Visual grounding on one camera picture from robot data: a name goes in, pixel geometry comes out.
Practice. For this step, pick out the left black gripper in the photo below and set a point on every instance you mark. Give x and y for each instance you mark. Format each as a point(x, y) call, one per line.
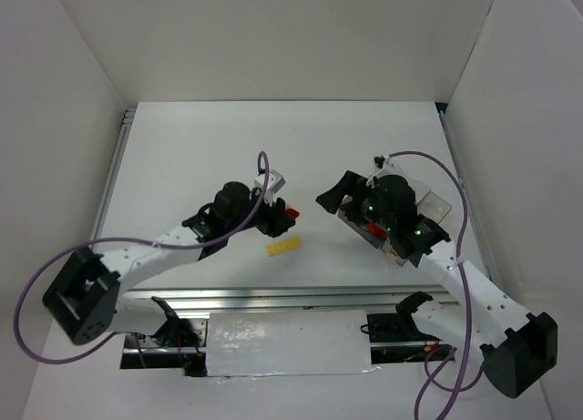
point(271, 220)

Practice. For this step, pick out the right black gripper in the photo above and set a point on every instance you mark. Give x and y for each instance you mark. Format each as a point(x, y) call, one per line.
point(356, 194)

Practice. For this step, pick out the red studded lego brick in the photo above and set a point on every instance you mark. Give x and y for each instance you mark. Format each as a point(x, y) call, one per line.
point(293, 213)

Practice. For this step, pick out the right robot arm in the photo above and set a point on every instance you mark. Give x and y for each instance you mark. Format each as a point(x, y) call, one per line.
point(514, 347)

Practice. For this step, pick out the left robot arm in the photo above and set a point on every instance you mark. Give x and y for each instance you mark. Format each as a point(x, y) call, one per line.
point(89, 297)

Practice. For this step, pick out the yellow long lego plate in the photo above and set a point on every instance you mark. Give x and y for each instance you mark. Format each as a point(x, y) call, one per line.
point(282, 246)

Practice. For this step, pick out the clear compartment container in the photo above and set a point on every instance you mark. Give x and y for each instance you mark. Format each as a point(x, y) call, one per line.
point(393, 203)

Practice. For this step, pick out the foil covered panel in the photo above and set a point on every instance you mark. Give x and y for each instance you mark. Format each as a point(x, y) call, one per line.
point(287, 343)

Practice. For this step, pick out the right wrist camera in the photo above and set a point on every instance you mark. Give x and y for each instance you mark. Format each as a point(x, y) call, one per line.
point(384, 166)

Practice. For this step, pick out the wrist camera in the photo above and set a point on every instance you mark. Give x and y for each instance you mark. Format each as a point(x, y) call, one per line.
point(275, 181)
point(384, 166)

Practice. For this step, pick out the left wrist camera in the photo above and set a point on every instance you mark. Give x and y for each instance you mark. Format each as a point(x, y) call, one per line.
point(275, 181)

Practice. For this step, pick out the aluminium frame rail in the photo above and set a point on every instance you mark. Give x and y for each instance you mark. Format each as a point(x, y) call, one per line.
point(189, 301)

